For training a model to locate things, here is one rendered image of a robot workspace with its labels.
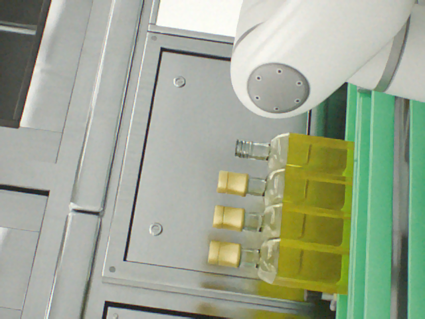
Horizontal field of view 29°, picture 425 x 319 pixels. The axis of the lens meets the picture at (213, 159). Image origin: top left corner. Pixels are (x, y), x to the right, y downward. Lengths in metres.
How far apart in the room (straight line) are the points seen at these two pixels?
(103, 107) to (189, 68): 0.17
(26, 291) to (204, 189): 0.33
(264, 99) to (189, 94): 0.70
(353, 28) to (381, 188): 0.45
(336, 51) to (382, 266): 0.43
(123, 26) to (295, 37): 0.84
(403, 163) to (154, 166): 0.44
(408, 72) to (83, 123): 0.76
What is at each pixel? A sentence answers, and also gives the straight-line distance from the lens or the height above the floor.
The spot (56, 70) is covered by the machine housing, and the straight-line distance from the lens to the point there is 1.54.
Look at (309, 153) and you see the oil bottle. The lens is 1.25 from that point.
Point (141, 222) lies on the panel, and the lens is 1.35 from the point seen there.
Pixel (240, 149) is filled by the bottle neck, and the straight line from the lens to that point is 1.26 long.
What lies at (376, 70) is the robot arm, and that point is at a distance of 0.83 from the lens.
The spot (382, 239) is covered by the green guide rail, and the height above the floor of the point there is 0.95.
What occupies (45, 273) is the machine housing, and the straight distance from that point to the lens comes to 1.35.
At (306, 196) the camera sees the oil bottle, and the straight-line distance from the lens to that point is 1.23.
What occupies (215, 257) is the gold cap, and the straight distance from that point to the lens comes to 1.18.
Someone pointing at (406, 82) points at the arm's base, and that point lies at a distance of 0.84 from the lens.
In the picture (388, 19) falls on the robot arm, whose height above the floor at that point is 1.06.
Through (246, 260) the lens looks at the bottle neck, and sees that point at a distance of 1.19.
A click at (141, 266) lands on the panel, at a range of 1.32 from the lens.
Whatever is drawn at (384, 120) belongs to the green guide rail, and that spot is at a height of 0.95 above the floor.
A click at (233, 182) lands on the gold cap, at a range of 1.23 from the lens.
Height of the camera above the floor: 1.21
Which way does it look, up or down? 1 degrees down
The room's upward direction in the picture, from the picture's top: 82 degrees counter-clockwise
